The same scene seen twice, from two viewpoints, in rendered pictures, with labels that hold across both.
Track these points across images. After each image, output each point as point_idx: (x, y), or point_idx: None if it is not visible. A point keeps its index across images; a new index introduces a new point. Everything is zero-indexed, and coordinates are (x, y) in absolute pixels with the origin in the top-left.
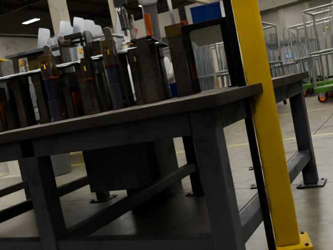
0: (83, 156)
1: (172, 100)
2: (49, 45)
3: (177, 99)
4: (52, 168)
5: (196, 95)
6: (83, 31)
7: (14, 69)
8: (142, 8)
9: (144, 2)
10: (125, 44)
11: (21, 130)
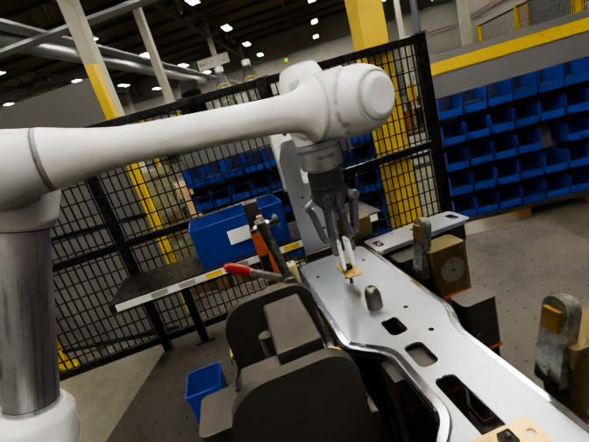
0: None
1: (517, 255)
2: (547, 296)
3: (532, 243)
4: None
5: (512, 240)
6: (300, 285)
7: None
8: (30, 239)
9: (53, 217)
10: (358, 268)
11: None
